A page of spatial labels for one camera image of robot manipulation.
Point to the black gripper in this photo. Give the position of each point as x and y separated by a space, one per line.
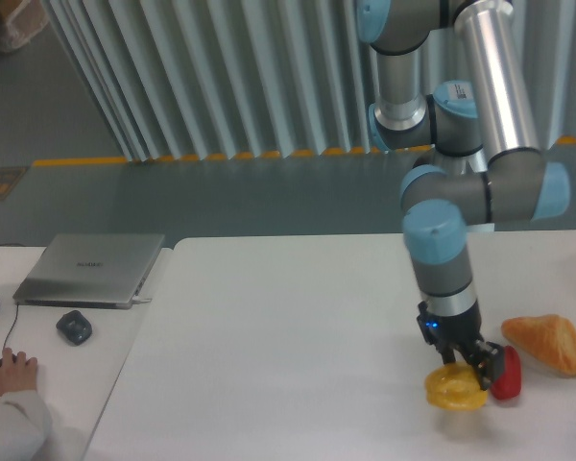
461 333

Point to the yellow bell pepper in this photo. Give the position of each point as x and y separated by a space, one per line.
454 387

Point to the grey sleeved forearm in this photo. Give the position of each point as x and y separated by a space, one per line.
25 425

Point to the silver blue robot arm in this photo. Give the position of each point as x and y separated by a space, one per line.
489 111

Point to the red bell pepper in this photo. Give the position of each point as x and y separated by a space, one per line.
509 385

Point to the person's hand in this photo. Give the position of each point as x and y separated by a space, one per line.
18 373

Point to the triangular bread pastry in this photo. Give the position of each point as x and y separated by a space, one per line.
550 339

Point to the silver closed laptop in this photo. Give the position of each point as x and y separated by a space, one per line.
91 270

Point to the dark earbuds case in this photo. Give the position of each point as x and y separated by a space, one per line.
74 327

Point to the white pleated curtain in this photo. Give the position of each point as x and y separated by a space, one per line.
198 79

